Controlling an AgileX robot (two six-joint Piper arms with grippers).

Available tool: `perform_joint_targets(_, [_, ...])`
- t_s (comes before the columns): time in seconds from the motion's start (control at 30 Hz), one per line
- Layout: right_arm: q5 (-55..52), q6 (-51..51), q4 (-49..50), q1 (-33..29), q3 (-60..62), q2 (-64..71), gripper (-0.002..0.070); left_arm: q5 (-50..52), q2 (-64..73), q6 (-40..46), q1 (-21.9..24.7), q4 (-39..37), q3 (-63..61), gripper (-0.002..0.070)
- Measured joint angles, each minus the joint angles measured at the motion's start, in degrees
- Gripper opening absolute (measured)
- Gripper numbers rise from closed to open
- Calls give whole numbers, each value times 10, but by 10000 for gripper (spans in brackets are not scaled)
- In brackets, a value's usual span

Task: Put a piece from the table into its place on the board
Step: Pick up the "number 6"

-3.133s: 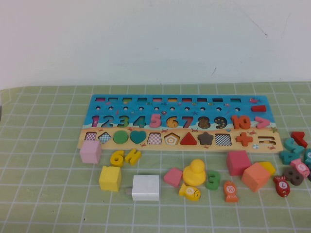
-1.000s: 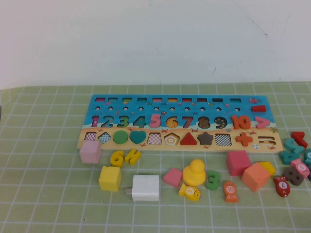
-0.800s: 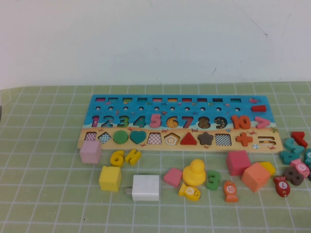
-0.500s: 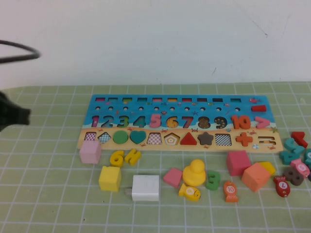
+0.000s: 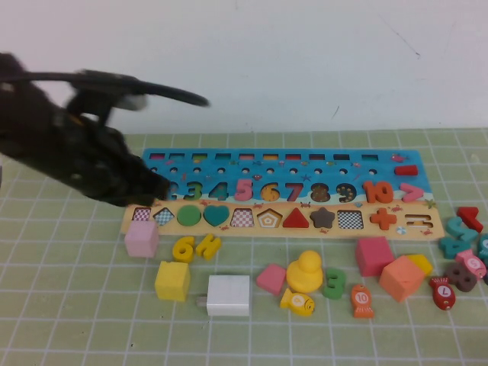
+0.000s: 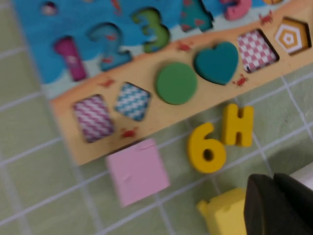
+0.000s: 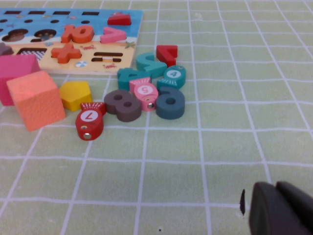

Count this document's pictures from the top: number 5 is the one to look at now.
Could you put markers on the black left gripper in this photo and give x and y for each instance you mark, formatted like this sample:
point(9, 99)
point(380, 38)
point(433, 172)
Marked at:
point(95, 160)

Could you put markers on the yellow number six piece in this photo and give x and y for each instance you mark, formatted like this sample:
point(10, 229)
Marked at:
point(177, 251)

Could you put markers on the yellow equals sign piece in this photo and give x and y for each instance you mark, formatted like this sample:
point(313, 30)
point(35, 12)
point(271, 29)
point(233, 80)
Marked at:
point(209, 247)

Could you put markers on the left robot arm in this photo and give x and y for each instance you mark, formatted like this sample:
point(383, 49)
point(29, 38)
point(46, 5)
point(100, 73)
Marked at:
point(23, 114)

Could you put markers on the green circle piece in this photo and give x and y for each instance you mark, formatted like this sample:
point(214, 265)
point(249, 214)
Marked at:
point(189, 215)

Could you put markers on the teal heart piece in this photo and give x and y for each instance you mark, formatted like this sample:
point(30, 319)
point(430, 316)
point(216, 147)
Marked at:
point(216, 215)

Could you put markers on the pink number five piece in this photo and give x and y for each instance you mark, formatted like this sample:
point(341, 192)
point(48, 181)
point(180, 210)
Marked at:
point(244, 181)

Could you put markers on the red triangle piece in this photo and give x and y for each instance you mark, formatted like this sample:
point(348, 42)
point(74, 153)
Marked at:
point(295, 221)

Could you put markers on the blue wooden number puzzle board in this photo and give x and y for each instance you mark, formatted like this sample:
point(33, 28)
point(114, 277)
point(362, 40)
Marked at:
point(305, 179)

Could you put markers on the brown star piece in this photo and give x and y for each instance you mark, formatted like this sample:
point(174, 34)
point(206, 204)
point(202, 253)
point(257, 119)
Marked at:
point(322, 217)

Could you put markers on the green number three piece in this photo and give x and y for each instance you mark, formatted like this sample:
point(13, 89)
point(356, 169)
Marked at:
point(331, 291)

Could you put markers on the orange number ten piece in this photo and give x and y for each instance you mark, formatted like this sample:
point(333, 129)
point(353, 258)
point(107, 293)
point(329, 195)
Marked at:
point(369, 192)

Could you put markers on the orange plus sign piece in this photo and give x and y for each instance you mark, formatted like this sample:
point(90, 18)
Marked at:
point(383, 219)

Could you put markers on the red minus sign piece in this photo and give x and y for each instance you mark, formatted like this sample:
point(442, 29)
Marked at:
point(407, 170)

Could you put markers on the pink greater-than sign piece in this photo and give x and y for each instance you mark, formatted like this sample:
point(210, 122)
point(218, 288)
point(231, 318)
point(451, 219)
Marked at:
point(417, 191)

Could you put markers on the teal number four piece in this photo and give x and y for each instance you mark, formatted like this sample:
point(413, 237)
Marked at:
point(448, 244)

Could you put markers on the teal number two piece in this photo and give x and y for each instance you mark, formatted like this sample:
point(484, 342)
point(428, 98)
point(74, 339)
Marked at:
point(455, 225)

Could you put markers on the red number seven piece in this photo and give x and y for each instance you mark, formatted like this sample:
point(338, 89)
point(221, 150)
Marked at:
point(467, 211)

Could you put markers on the brown number eight piece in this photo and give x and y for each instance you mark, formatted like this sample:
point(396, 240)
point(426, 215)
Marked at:
point(460, 277)

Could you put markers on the blue-grey number nine piece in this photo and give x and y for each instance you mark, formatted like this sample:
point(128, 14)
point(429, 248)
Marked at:
point(485, 276)

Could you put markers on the light pink wooden cube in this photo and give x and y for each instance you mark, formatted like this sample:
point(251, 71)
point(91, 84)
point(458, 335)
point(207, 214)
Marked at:
point(141, 238)

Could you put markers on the yellow wooden cube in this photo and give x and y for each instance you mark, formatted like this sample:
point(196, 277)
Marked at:
point(172, 280)

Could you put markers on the white power adapter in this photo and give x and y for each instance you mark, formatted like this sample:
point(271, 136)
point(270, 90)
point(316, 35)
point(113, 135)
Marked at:
point(228, 295)

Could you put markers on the pink trapezoid block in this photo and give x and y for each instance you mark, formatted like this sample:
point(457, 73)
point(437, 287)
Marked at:
point(271, 279)

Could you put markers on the yellow rubber duck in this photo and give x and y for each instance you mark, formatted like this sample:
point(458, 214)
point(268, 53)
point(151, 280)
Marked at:
point(304, 276)

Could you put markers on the yellow wooden fish nine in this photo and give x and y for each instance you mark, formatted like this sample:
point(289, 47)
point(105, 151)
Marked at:
point(297, 301)

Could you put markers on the deep pink wooden cube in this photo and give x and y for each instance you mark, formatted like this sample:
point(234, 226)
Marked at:
point(371, 255)

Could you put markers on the orange wooden fish ten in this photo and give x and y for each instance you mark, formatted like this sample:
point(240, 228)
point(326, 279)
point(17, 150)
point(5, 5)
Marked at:
point(362, 299)

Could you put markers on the orange wooden cube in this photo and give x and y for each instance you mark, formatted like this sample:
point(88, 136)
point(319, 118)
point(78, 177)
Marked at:
point(400, 280)

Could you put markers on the yellow pentagon block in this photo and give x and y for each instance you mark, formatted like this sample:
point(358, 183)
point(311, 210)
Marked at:
point(421, 263)

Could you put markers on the red wooden fish seven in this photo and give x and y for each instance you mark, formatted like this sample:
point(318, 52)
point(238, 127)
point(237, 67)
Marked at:
point(443, 291)

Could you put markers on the pink wooden fish five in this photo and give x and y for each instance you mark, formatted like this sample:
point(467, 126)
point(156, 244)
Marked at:
point(467, 259)

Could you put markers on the teal wooden fish four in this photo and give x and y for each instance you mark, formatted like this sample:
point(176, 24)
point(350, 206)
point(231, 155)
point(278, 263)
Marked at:
point(483, 244)

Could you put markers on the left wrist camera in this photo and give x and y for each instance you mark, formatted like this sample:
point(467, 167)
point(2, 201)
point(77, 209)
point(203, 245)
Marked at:
point(95, 103)

